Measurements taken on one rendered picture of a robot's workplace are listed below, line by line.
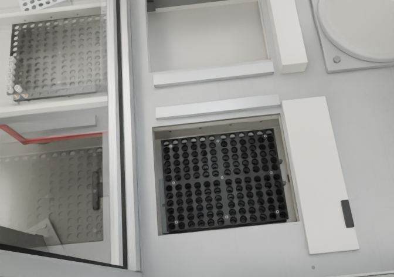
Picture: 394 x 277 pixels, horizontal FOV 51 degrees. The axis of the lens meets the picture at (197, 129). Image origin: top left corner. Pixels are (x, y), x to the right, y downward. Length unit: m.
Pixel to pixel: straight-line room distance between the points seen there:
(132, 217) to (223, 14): 0.56
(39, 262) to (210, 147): 0.55
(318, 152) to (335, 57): 0.19
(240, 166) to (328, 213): 0.18
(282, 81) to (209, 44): 0.24
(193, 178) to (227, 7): 0.45
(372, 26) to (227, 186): 0.38
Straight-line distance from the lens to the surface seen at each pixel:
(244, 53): 0.97
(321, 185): 0.74
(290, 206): 0.85
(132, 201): 0.70
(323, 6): 0.88
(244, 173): 0.79
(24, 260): 0.32
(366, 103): 0.83
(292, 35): 0.82
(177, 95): 0.80
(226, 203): 0.77
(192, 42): 0.99
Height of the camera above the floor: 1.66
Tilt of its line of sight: 69 degrees down
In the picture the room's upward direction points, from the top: 10 degrees counter-clockwise
